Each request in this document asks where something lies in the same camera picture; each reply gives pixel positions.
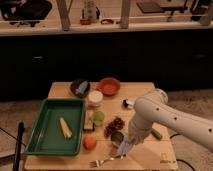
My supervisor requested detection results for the light blue towel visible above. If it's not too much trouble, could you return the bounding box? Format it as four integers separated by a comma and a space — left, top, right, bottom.
116, 137, 135, 156

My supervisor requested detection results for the dark grape bunch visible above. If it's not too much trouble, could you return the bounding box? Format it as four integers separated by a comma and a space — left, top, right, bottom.
104, 117, 125, 138

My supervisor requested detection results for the orange bowl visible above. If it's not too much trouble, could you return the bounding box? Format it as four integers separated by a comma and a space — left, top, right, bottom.
97, 77, 120, 96

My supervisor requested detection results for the blue cloth in bowl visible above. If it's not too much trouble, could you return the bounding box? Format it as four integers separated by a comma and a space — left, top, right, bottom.
76, 81, 88, 94

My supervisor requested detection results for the orange round fruit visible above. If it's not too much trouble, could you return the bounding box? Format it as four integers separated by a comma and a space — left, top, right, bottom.
83, 135, 97, 150

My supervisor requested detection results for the black pole stand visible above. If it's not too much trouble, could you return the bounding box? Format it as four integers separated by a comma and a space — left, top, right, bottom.
12, 122, 25, 171

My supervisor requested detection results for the yellow corn cob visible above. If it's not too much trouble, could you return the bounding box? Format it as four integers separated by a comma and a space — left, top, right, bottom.
60, 117, 72, 138

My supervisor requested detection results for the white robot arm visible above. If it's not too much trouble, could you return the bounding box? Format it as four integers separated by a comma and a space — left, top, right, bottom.
128, 89, 213, 152

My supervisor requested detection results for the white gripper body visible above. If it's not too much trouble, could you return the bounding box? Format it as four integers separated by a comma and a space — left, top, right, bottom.
128, 118, 153, 145

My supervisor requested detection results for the black cable on floor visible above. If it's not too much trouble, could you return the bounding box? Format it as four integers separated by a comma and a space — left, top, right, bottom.
169, 132, 201, 171

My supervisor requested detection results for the black office chair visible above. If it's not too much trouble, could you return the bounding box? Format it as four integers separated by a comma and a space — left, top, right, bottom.
0, 0, 52, 27

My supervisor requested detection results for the white round container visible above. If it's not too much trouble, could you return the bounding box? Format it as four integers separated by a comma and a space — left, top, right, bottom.
88, 90, 103, 107

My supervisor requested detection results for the small metal cup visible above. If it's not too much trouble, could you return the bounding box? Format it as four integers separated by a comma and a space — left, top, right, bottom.
111, 131, 124, 147

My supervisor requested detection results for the green plastic tray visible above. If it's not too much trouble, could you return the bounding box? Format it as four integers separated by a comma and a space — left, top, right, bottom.
25, 99, 85, 156

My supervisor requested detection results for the silver fork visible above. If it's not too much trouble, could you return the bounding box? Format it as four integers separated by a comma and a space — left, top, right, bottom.
89, 153, 125, 169

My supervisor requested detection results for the green cucumber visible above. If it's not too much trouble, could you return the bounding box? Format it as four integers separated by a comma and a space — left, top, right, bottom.
151, 128, 163, 140

